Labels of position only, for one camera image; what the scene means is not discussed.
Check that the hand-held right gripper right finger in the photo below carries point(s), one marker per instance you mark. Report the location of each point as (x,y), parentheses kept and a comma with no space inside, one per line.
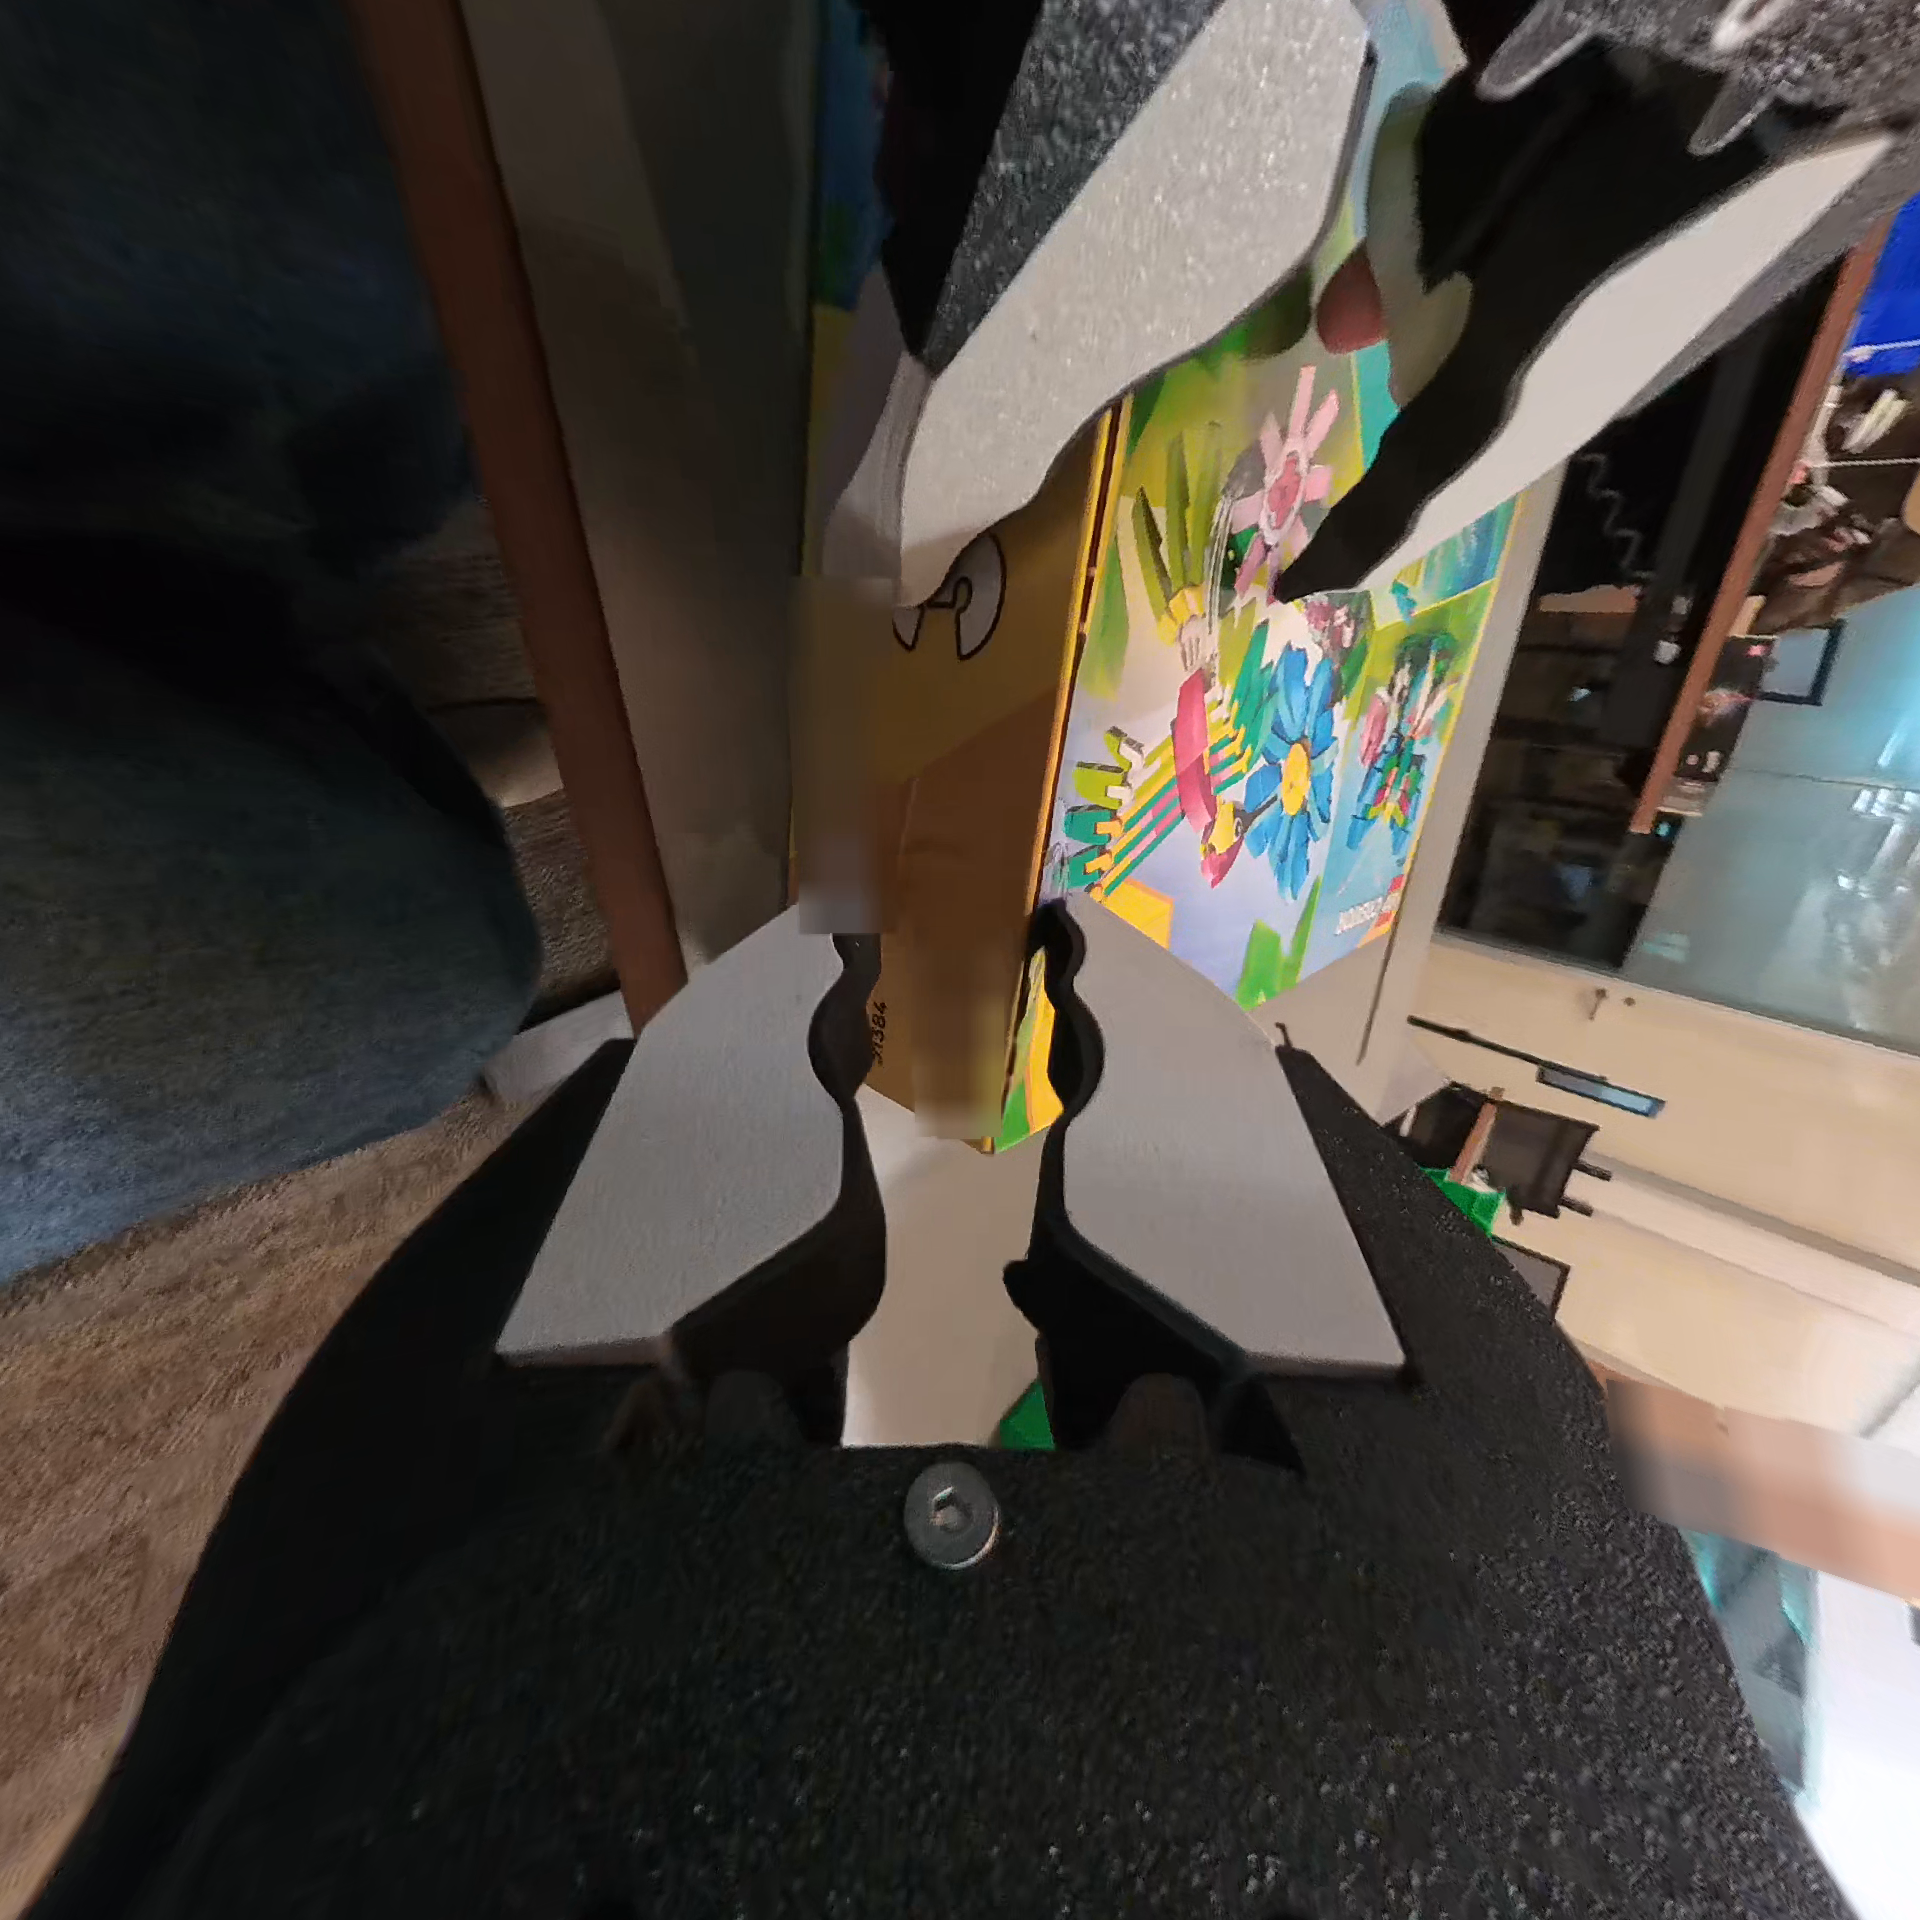
(1214,1202)

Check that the person's left hand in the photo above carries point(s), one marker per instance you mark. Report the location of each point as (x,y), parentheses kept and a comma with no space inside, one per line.
(1348,308)

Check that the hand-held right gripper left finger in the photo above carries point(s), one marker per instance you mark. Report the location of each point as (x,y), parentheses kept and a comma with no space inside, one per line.
(704,1172)

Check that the blue sign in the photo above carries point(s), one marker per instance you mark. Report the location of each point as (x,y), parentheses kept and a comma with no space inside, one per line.
(1885,285)

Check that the person's blue jeans legs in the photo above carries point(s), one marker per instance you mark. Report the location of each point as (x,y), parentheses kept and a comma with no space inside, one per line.
(225,974)

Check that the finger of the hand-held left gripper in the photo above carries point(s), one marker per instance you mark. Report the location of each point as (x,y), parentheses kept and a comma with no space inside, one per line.
(1155,225)
(1651,316)

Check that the colourful lego set box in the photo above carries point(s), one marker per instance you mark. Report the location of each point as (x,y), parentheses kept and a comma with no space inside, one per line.
(1290,751)

